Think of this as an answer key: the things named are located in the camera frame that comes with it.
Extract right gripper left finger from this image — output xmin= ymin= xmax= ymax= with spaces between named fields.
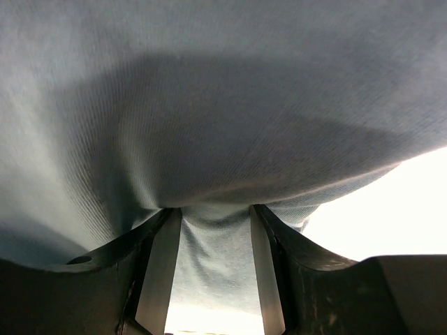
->
xmin=1 ymin=209 xmax=182 ymax=334

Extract grey-blue t shirt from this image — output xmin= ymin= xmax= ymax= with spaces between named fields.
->
xmin=1 ymin=1 xmax=446 ymax=314

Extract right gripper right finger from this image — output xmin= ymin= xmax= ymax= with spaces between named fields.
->
xmin=250 ymin=205 xmax=446 ymax=334

